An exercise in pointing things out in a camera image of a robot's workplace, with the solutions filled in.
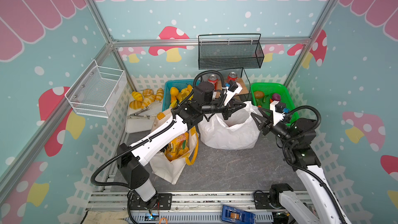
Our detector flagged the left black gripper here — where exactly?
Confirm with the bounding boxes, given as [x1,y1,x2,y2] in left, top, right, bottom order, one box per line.
[201,98,247,120]

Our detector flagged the white plastic grocery bag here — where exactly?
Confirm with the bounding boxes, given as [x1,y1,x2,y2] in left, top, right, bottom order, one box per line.
[198,101,260,150]

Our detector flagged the orange yellow snack bag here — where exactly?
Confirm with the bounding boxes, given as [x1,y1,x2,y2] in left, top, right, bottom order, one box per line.
[165,132,190,161]

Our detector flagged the cream canvas tote bag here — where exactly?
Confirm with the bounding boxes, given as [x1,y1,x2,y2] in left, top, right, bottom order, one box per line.
[149,127,199,185]

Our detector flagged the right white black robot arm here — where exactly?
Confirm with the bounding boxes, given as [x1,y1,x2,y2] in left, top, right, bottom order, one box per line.
[251,101,350,224]

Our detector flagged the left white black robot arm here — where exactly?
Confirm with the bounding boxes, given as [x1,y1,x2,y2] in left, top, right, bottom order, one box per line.
[90,70,246,203]

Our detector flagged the purple onion toy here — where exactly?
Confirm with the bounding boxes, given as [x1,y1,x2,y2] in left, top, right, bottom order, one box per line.
[272,93,282,102]

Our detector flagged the left red soda can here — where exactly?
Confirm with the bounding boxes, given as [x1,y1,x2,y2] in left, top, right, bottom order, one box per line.
[208,74,218,90]

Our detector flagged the red soda can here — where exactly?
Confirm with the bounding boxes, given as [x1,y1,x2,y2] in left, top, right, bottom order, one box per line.
[208,74,218,90]
[227,72,238,83]

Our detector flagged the brown potato toy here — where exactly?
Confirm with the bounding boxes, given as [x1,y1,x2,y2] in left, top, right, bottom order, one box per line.
[254,91,265,100]

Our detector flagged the green plastic vegetable basket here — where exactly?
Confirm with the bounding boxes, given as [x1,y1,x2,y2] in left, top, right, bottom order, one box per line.
[250,82,301,125]

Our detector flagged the right red soda can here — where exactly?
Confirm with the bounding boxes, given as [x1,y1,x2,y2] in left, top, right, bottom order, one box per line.
[227,72,238,83]

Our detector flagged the teal plastic fruit basket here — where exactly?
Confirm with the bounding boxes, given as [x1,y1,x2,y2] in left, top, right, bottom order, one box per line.
[162,79,194,111]

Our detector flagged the metal tongs on tray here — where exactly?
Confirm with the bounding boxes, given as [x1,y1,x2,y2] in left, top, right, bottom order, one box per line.
[127,101,162,119]

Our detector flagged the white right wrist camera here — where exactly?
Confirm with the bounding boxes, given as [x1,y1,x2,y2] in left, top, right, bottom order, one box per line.
[269,101,287,126]

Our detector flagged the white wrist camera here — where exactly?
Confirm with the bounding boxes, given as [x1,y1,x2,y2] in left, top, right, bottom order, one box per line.
[223,80,243,106]
[269,101,287,126]

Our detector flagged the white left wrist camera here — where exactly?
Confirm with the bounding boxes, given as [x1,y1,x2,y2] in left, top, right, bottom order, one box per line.
[223,80,243,106]

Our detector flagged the black wire wooden shelf rack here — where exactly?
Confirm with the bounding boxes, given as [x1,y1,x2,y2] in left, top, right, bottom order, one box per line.
[200,67,250,102]

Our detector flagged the black wire wall basket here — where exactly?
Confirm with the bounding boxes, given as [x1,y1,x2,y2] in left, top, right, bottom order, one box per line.
[198,33,264,70]

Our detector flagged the blue device on rail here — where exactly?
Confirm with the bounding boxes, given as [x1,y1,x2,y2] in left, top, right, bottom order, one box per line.
[221,205,256,224]

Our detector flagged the white wire wall basket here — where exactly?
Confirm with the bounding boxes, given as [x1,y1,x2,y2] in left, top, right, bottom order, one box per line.
[65,60,127,118]

